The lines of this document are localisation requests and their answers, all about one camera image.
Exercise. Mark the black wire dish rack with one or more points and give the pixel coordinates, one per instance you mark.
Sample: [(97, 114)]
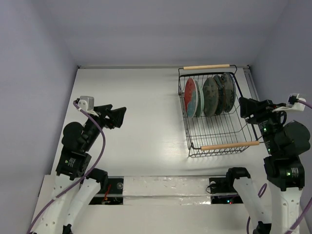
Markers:
[(227, 133)]

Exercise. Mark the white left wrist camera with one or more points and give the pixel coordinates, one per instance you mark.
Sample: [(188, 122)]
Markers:
[(86, 104)]

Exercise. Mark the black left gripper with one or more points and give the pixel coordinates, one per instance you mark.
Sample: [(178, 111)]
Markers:
[(116, 115)]

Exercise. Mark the red and blue floral plate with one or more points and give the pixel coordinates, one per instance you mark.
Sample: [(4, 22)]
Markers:
[(191, 97)]

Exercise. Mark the dark brown deer plate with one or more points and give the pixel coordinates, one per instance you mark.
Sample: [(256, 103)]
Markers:
[(210, 91)]

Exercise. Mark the white blue floral plate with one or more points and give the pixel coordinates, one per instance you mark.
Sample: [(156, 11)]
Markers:
[(229, 91)]

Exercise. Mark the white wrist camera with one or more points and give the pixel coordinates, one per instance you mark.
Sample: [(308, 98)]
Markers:
[(86, 104), (295, 103)]

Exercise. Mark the light green flower plate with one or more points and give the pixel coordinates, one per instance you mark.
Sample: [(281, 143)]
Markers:
[(200, 105)]

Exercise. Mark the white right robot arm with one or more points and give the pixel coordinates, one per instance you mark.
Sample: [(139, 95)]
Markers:
[(284, 143)]

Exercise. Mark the dark teal blossom plate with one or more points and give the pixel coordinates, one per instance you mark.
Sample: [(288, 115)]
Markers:
[(220, 86)]

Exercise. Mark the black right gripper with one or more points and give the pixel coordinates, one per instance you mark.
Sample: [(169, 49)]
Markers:
[(254, 113)]

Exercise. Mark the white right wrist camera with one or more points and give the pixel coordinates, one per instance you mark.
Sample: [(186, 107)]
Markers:
[(295, 103)]

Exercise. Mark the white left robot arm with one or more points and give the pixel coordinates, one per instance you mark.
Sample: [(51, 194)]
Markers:
[(77, 179)]

